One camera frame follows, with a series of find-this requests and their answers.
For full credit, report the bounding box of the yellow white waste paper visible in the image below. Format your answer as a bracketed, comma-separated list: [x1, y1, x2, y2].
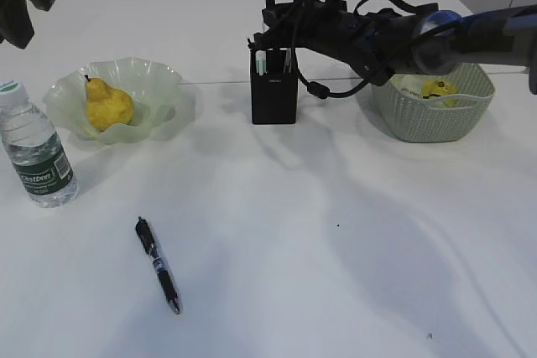
[394, 75, 457, 107]

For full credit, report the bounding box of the clear plastic water bottle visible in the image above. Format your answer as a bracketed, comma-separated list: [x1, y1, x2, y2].
[1, 80, 79, 208]

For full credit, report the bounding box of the green woven plastic basket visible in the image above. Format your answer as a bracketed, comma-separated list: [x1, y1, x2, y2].
[372, 64, 495, 143]

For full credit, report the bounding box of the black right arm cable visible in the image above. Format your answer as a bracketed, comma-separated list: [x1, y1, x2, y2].
[289, 0, 441, 101]

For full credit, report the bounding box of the yellow pear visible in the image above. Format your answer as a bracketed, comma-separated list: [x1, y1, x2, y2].
[84, 75, 134, 132]

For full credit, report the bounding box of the teal white utility knife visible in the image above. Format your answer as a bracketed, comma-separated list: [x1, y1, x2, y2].
[255, 50, 267, 75]

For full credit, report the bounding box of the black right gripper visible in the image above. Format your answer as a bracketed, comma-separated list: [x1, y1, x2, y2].
[251, 0, 403, 86]

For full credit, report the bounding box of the pale green wavy glass plate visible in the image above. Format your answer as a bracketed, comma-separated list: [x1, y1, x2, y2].
[44, 57, 195, 144]

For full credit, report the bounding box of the black square pen holder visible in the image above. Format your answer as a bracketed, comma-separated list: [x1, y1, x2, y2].
[250, 49, 298, 125]

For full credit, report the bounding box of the yellow-green utility knife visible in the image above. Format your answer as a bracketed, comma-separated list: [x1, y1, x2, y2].
[283, 49, 292, 74]

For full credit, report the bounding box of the blue black right robot arm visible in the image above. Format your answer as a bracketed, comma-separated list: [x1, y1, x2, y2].
[248, 0, 536, 99]

